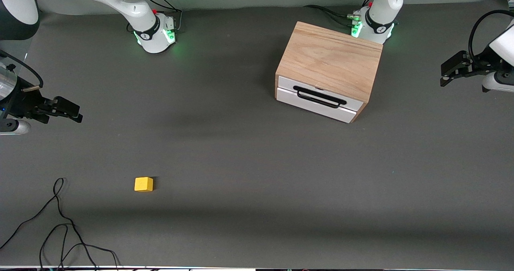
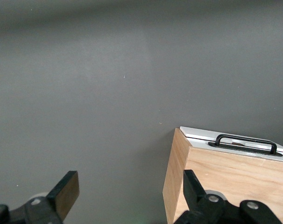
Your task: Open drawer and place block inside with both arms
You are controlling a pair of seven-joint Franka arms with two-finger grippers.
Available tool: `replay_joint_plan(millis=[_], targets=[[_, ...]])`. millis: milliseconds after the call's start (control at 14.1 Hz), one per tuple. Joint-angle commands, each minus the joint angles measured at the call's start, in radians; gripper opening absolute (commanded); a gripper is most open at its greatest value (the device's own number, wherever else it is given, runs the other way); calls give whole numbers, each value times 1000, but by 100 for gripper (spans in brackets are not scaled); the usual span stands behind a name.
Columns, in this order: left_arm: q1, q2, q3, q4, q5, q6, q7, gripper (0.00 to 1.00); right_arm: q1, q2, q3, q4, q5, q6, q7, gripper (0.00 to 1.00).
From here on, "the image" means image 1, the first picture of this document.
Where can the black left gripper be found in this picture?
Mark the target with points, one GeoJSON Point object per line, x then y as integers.
{"type": "Point", "coordinates": [483, 65]}

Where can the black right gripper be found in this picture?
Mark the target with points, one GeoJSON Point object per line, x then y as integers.
{"type": "Point", "coordinates": [21, 103]}

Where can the yellow cube block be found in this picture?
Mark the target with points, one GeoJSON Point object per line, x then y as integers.
{"type": "Point", "coordinates": [143, 184]}

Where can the wooden drawer cabinet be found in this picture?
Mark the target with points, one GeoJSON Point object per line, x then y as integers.
{"type": "Point", "coordinates": [329, 58]}

